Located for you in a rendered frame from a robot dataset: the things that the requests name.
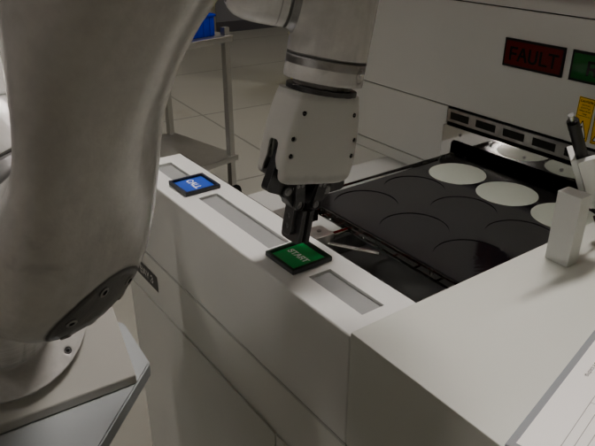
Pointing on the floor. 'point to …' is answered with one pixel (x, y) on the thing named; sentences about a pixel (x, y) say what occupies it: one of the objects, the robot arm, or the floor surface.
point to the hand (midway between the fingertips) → (297, 222)
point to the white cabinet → (209, 377)
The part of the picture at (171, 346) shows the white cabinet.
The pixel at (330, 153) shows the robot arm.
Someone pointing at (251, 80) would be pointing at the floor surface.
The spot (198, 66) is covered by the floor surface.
